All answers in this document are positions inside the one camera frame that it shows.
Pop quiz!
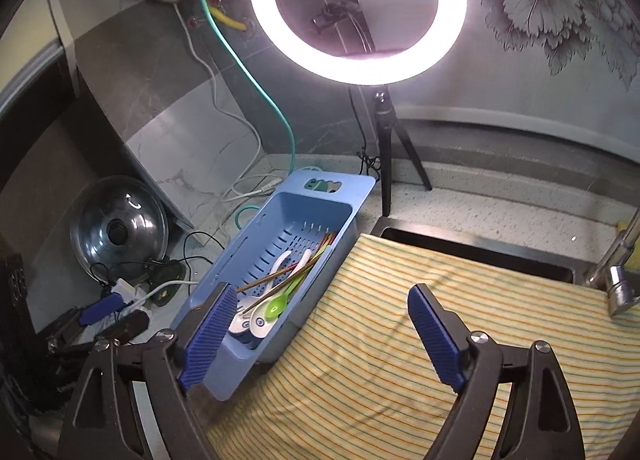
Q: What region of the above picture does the white power strip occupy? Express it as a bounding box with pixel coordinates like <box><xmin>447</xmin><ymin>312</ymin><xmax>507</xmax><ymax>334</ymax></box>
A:
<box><xmin>102</xmin><ymin>277</ymin><xmax>151</xmax><ymax>321</ymax></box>

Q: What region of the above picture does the green hose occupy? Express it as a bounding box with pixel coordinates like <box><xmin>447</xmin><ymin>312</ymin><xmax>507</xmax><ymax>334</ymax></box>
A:
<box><xmin>197</xmin><ymin>0</ymin><xmax>297</xmax><ymax>232</ymax></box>

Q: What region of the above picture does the yellow striped cloth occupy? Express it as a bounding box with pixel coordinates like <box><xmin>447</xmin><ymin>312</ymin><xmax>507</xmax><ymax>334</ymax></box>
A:
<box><xmin>205</xmin><ymin>233</ymin><xmax>640</xmax><ymax>460</ymax></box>

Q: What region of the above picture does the chrome faucet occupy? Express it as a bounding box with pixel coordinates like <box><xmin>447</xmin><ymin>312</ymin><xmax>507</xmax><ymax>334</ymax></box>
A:
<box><xmin>582</xmin><ymin>210</ymin><xmax>640</xmax><ymax>318</ymax></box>

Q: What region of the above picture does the thin white cable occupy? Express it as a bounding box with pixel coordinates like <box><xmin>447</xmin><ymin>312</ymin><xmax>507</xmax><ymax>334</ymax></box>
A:
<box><xmin>160</xmin><ymin>0</ymin><xmax>282</xmax><ymax>204</ymax></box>

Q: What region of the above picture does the white ceramic spoon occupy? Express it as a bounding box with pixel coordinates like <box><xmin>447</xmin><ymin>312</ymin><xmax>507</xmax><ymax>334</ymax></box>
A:
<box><xmin>229</xmin><ymin>250</ymin><xmax>296</xmax><ymax>337</ymax></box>
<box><xmin>249</xmin><ymin>249</ymin><xmax>315</xmax><ymax>339</ymax></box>

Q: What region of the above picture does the green plastic spoon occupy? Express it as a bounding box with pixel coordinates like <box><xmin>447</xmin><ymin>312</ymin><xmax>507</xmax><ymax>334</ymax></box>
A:
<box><xmin>262</xmin><ymin>265</ymin><xmax>321</xmax><ymax>321</ymax></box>

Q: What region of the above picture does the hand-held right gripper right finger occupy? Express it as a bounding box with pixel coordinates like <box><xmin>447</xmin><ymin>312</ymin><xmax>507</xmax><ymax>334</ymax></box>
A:
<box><xmin>407</xmin><ymin>284</ymin><xmax>586</xmax><ymax>460</ymax></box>

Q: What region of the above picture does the blue plastic basket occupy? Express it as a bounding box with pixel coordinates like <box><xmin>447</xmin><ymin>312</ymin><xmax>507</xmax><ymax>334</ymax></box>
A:
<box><xmin>170</xmin><ymin>169</ymin><xmax>377</xmax><ymax>402</ymax></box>

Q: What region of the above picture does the thick white cable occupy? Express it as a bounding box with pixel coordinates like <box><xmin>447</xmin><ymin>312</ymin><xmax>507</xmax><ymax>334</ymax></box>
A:
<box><xmin>135</xmin><ymin>279</ymin><xmax>202</xmax><ymax>307</ymax></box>

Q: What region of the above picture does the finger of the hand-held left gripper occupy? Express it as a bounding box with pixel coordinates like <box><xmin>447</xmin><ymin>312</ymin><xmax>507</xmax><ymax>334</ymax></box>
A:
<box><xmin>97</xmin><ymin>313</ymin><xmax>151</xmax><ymax>347</ymax></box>
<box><xmin>75</xmin><ymin>293</ymin><xmax>126</xmax><ymax>327</ymax></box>

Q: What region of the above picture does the metal pot lid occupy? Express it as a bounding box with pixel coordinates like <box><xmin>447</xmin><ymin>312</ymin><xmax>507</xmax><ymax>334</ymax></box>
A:
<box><xmin>70</xmin><ymin>175</ymin><xmax>170</xmax><ymax>286</ymax></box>

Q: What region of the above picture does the black tripod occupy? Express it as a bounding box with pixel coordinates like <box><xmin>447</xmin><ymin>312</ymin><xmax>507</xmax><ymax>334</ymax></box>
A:
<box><xmin>372</xmin><ymin>88</ymin><xmax>433</xmax><ymax>218</ymax></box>

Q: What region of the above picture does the white ring light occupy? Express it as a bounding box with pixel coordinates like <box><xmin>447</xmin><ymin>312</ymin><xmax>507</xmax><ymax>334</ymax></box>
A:
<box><xmin>248</xmin><ymin>0</ymin><xmax>468</xmax><ymax>87</ymax></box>

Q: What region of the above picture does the dark green round disc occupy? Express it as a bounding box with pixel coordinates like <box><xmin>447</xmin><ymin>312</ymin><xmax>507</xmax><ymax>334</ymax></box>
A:
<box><xmin>145</xmin><ymin>260</ymin><xmax>185</xmax><ymax>308</ymax></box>

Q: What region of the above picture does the black cable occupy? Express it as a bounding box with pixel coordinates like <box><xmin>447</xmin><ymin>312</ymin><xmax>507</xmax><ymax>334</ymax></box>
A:
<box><xmin>87</xmin><ymin>230</ymin><xmax>226</xmax><ymax>291</ymax></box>

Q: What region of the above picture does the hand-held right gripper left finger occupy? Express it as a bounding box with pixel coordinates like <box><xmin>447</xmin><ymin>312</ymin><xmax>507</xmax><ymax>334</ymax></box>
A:
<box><xmin>72</xmin><ymin>283</ymin><xmax>238</xmax><ymax>460</ymax></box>

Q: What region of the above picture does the wooden chopstick red tip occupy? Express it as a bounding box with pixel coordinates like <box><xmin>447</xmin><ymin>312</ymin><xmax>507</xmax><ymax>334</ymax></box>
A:
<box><xmin>235</xmin><ymin>245</ymin><xmax>328</xmax><ymax>291</ymax></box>
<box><xmin>280</xmin><ymin>233</ymin><xmax>338</xmax><ymax>281</ymax></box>
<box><xmin>241</xmin><ymin>240</ymin><xmax>335</xmax><ymax>315</ymax></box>
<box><xmin>270</xmin><ymin>235</ymin><xmax>337</xmax><ymax>286</ymax></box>

